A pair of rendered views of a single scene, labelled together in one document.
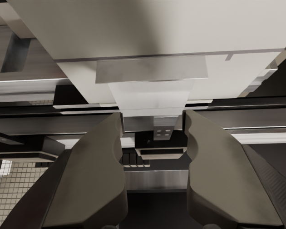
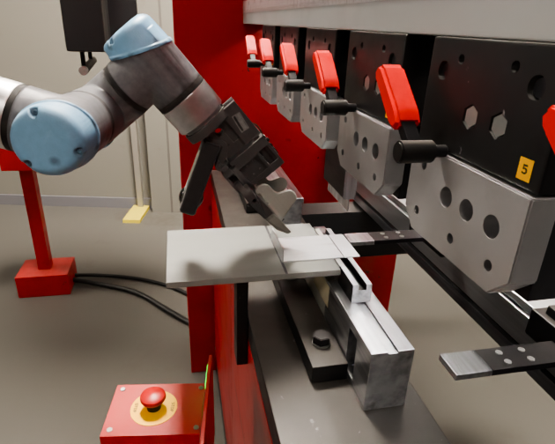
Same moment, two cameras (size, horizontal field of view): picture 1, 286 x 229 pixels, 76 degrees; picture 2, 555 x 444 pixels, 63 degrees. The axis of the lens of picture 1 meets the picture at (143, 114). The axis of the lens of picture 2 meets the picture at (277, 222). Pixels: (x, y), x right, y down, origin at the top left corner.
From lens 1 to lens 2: 0.70 m
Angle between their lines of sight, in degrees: 73
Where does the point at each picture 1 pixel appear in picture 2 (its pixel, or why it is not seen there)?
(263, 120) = (387, 206)
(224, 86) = (297, 229)
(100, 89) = (314, 263)
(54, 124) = not seen: hidden behind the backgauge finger
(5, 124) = not seen: outside the picture
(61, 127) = not seen: hidden behind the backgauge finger
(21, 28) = (333, 358)
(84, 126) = (514, 317)
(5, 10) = (316, 360)
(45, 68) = (342, 316)
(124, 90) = (309, 255)
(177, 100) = (318, 238)
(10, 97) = (392, 336)
